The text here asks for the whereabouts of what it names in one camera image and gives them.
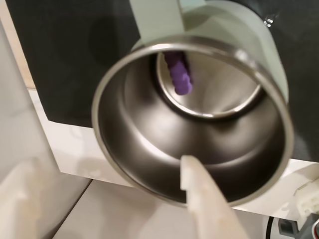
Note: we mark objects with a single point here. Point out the purple ribbed pen grip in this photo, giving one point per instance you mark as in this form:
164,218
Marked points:
180,77

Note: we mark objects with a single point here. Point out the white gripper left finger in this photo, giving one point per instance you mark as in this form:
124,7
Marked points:
27,206

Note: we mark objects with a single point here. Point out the black glossy mat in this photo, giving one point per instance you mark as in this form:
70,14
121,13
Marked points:
62,62

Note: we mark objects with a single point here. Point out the white base board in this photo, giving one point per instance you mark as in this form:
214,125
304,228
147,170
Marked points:
74,149

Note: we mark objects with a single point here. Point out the pale green steel mug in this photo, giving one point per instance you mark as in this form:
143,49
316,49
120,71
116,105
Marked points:
149,139

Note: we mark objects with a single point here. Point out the beige wooden board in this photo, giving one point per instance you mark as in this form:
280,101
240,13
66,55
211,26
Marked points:
15,44

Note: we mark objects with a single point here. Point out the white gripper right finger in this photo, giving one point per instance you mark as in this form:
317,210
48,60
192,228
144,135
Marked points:
211,214

